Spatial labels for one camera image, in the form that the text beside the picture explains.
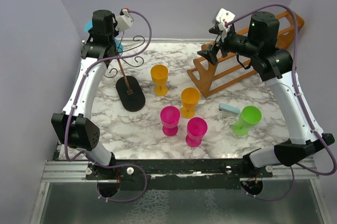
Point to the yellow wine glass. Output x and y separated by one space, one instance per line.
189 98
159 74

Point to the light blue eraser block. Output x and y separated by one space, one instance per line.
228 109

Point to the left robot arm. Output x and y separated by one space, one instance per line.
73 125

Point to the blue wine glass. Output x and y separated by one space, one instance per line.
119 46

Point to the pink wine glass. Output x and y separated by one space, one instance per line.
170 117
196 130

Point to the black base frame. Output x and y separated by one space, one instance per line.
176 174

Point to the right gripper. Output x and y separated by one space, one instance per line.
210 54

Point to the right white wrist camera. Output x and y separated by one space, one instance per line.
223 18

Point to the metal wine glass rack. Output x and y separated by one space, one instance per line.
128 87

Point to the green wine glass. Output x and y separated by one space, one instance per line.
249 117

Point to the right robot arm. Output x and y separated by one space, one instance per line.
275 67

